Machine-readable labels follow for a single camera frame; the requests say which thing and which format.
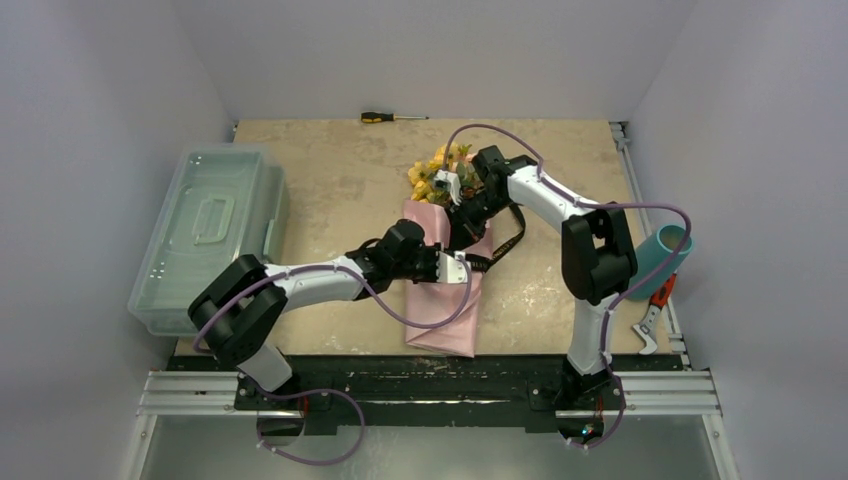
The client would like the pink wrapping paper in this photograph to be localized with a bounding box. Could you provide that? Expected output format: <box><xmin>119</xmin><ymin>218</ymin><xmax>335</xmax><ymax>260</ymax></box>
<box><xmin>402</xmin><ymin>200</ymin><xmax>484</xmax><ymax>358</ymax></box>

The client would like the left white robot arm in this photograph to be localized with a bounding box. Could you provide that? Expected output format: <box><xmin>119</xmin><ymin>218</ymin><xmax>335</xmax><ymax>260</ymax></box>
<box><xmin>187</xmin><ymin>220</ymin><xmax>449</xmax><ymax>409</ymax></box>

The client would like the black printed ribbon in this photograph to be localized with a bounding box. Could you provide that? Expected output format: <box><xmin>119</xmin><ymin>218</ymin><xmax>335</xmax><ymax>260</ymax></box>
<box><xmin>446</xmin><ymin>203</ymin><xmax>527</xmax><ymax>273</ymax></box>

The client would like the clear plastic storage box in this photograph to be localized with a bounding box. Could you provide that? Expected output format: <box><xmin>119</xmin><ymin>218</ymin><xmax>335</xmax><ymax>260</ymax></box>
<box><xmin>127</xmin><ymin>143</ymin><xmax>289</xmax><ymax>337</ymax></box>

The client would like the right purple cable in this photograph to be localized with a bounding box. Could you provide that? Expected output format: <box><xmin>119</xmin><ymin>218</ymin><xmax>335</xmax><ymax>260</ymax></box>
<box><xmin>442</xmin><ymin>123</ymin><xmax>693</xmax><ymax>452</ymax></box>

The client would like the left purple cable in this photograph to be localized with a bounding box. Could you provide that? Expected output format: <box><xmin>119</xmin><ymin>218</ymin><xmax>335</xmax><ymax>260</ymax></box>
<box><xmin>192</xmin><ymin>258</ymin><xmax>476</xmax><ymax>464</ymax></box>

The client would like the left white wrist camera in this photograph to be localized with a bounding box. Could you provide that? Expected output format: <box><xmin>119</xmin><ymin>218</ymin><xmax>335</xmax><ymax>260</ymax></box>
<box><xmin>437</xmin><ymin>251</ymin><xmax>471</xmax><ymax>285</ymax></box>

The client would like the orange handled cutter tool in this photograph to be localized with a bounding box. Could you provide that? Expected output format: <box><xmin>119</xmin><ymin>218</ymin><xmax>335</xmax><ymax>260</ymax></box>
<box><xmin>632</xmin><ymin>271</ymin><xmax>678</xmax><ymax>355</ymax></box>

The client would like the black aluminium base frame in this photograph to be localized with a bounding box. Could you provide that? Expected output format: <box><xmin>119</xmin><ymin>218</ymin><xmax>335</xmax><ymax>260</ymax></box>
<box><xmin>138</xmin><ymin>355</ymin><xmax>720</xmax><ymax>441</ymax></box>

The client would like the yellow black screwdriver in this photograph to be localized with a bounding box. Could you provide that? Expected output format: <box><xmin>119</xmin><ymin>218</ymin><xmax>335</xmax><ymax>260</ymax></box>
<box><xmin>360</xmin><ymin>111</ymin><xmax>429</xmax><ymax>124</ymax></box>

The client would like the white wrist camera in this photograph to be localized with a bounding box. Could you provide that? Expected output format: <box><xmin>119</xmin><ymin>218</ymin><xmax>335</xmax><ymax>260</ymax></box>
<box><xmin>437</xmin><ymin>251</ymin><xmax>471</xmax><ymax>285</ymax></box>
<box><xmin>434</xmin><ymin>169</ymin><xmax>463</xmax><ymax>206</ymax></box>

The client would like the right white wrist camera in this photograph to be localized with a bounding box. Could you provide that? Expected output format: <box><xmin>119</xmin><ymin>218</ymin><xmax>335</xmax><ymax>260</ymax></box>
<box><xmin>434</xmin><ymin>169</ymin><xmax>463</xmax><ymax>206</ymax></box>

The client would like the purple cable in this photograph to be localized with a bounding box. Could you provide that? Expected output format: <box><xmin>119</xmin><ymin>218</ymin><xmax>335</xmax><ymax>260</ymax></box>
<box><xmin>192</xmin><ymin>258</ymin><xmax>476</xmax><ymax>464</ymax></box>
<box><xmin>442</xmin><ymin>123</ymin><xmax>693</xmax><ymax>452</ymax></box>

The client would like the flower bouquet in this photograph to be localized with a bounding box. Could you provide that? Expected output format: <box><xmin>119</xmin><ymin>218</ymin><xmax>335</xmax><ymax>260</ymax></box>
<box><xmin>407</xmin><ymin>144</ymin><xmax>482</xmax><ymax>206</ymax></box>

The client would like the teal vase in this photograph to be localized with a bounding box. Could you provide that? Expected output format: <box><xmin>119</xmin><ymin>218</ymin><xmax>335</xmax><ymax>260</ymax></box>
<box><xmin>626</xmin><ymin>224</ymin><xmax>694</xmax><ymax>301</ymax></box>

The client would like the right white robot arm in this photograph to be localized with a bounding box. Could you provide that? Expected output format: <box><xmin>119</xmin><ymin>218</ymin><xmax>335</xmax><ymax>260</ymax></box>
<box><xmin>435</xmin><ymin>146</ymin><xmax>637</xmax><ymax>407</ymax></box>

